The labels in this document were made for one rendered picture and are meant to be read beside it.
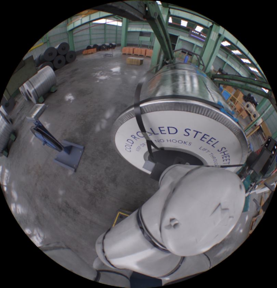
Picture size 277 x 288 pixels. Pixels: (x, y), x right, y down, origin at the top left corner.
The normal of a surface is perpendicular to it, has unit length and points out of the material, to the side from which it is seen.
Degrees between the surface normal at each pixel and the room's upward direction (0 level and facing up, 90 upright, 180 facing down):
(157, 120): 90
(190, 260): 36
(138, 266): 19
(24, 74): 92
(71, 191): 0
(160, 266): 6
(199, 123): 90
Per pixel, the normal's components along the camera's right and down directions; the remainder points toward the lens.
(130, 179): 0.10, -0.47
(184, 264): 0.43, -0.72
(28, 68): 0.93, 0.37
